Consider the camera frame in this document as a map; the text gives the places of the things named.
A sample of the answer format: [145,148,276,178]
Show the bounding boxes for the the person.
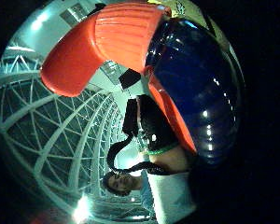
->
[101,169,200,224]

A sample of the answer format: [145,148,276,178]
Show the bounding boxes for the grey ceiling vent panel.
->
[59,3,89,27]
[101,60,126,86]

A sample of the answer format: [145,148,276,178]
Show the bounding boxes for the white lattice window frame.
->
[0,46,126,216]

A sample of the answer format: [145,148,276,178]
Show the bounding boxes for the bright round lamp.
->
[72,195,92,223]

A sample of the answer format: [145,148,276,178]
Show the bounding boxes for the black square ceiling fixture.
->
[119,67,143,91]

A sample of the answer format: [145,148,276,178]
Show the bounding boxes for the long ceiling lamp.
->
[29,10,52,32]

